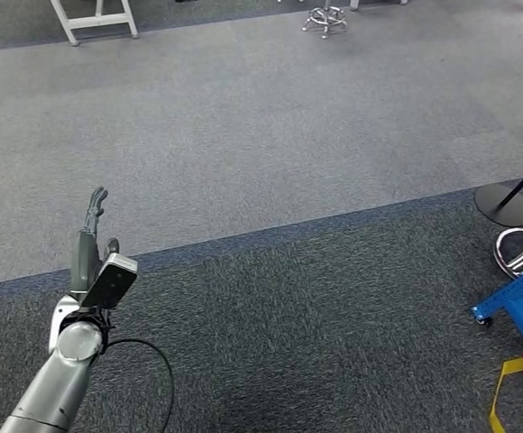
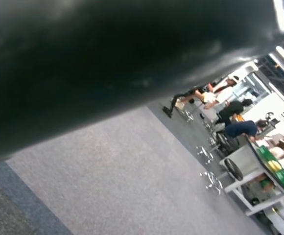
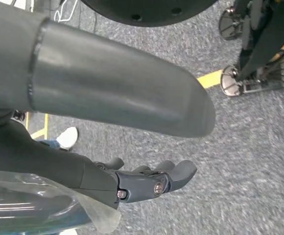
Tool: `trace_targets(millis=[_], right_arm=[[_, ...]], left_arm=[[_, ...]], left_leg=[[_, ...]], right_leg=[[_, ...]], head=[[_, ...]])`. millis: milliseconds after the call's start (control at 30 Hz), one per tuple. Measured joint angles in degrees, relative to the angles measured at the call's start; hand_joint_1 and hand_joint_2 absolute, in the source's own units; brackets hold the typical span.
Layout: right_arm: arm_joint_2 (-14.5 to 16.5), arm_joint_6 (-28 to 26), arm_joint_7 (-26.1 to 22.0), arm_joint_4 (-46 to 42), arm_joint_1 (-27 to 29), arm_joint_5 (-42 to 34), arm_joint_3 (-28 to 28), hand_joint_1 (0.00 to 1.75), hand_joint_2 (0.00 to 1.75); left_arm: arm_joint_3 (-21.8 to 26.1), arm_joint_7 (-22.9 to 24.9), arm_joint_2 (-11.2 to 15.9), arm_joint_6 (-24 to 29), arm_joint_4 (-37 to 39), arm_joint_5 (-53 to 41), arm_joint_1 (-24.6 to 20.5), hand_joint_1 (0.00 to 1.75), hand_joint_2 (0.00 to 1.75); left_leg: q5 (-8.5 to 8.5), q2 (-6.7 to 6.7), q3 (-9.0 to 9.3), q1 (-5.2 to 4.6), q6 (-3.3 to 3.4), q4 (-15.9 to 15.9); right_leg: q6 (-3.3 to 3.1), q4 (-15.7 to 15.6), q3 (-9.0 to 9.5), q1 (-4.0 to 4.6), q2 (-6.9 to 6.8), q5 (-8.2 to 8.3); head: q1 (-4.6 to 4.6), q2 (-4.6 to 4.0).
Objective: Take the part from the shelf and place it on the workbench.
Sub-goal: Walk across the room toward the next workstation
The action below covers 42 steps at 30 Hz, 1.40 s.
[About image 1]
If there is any chrome chair base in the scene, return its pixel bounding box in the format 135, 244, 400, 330
301, 0, 349, 41

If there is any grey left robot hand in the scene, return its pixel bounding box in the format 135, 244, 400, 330
70, 187, 121, 302

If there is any yellow floor tape square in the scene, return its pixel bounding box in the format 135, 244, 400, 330
488, 354, 523, 433

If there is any pale and black wrist camera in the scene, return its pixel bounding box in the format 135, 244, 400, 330
80, 253, 139, 310

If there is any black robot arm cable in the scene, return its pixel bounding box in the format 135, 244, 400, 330
105, 337, 176, 433

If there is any black pole with round base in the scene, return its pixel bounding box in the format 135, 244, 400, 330
474, 152, 523, 229

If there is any white bench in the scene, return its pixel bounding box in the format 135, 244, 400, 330
49, 0, 140, 48

